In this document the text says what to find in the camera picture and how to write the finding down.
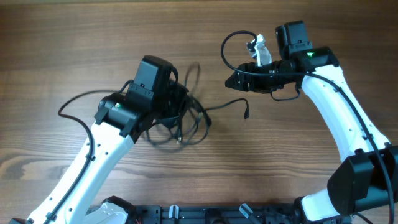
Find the black USB cable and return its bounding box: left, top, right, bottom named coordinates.
left=141, top=62, right=213, bottom=153
left=186, top=98, right=251, bottom=120

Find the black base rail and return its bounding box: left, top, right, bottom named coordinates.
left=124, top=203, right=352, bottom=224

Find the right camera cable black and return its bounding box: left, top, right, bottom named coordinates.
left=220, top=30, right=396, bottom=224

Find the left camera cable black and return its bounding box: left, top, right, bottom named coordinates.
left=28, top=90, right=134, bottom=223

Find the camera cable black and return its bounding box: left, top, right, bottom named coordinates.
left=220, top=30, right=396, bottom=224
left=28, top=90, right=134, bottom=223

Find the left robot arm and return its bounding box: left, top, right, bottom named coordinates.
left=10, top=55, right=178, bottom=223

